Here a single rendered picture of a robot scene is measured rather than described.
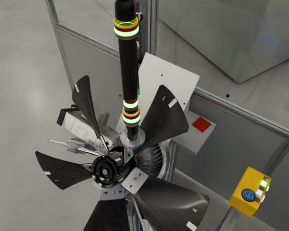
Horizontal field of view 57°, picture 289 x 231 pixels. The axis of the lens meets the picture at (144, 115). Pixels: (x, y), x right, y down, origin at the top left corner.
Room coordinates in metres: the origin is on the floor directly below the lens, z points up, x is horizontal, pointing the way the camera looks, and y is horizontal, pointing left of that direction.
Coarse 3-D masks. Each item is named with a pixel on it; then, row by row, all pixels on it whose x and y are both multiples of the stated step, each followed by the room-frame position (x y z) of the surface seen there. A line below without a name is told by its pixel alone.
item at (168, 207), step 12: (156, 180) 0.43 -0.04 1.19; (144, 192) 0.38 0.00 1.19; (156, 192) 0.38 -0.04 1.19; (168, 192) 0.38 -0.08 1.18; (180, 192) 0.38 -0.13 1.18; (192, 192) 0.38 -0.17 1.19; (144, 204) 0.34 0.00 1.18; (156, 204) 0.34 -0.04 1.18; (168, 204) 0.34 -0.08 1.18; (180, 204) 0.34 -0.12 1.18; (192, 204) 0.34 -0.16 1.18; (204, 204) 0.34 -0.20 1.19; (156, 216) 0.30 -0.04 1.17; (168, 216) 0.30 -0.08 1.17; (180, 216) 0.30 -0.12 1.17; (192, 216) 0.30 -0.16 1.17; (156, 228) 0.27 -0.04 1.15; (168, 228) 0.27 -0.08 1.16; (180, 228) 0.27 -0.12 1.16
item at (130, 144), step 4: (140, 128) 0.45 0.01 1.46; (124, 132) 0.44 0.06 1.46; (140, 132) 0.44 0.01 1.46; (120, 136) 0.43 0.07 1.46; (124, 136) 0.43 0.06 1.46; (140, 136) 0.43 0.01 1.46; (144, 136) 0.43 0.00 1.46; (120, 140) 0.42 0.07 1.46; (124, 140) 0.41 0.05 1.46; (128, 140) 0.41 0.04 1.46; (136, 140) 0.41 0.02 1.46; (140, 140) 0.41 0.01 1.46; (144, 140) 0.42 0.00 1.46; (124, 144) 0.40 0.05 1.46; (128, 144) 0.40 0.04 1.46; (132, 144) 0.40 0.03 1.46; (136, 144) 0.40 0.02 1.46; (140, 144) 0.40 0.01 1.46; (132, 148) 0.39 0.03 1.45
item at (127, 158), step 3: (126, 150) 0.52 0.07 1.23; (132, 150) 0.50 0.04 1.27; (126, 153) 0.51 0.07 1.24; (129, 153) 0.50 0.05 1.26; (132, 153) 0.49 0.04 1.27; (126, 156) 0.49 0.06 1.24; (129, 156) 0.48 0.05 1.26; (132, 156) 0.47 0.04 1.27; (126, 159) 0.48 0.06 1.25; (129, 159) 0.47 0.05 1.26; (126, 162) 0.46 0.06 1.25
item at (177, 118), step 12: (156, 96) 0.65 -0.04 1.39; (168, 96) 0.61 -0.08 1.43; (156, 108) 0.60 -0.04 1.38; (168, 108) 0.57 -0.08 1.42; (180, 108) 0.54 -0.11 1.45; (144, 120) 0.59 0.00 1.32; (156, 120) 0.55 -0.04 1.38; (168, 120) 0.52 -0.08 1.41; (180, 120) 0.51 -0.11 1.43; (144, 132) 0.53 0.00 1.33; (156, 132) 0.50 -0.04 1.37; (168, 132) 0.48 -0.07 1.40; (180, 132) 0.47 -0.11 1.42; (144, 144) 0.49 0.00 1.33
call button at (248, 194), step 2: (246, 190) 0.43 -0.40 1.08; (248, 190) 0.43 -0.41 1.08; (250, 190) 0.43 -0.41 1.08; (244, 192) 0.43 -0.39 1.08; (246, 192) 0.43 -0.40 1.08; (248, 192) 0.43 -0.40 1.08; (250, 192) 0.43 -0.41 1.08; (252, 192) 0.43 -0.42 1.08; (244, 194) 0.42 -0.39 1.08; (246, 194) 0.42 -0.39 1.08; (248, 194) 0.42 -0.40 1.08; (250, 194) 0.42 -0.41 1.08; (252, 194) 0.42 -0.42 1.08; (254, 194) 0.42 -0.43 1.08; (244, 196) 0.41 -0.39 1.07; (246, 196) 0.41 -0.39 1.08; (248, 196) 0.41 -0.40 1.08; (250, 196) 0.41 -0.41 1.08; (252, 196) 0.41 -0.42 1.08; (254, 196) 0.41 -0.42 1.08; (246, 198) 0.40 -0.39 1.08; (248, 198) 0.40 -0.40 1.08; (250, 198) 0.40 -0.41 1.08; (252, 198) 0.40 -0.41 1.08
